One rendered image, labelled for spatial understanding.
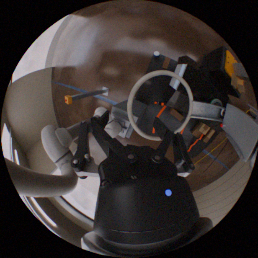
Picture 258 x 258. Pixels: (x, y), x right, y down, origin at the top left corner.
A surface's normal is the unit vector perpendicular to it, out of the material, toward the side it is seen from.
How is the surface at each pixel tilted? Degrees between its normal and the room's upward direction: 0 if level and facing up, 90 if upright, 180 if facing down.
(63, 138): 108
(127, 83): 0
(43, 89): 90
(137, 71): 0
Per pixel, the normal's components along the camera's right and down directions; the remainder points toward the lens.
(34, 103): 0.88, 0.45
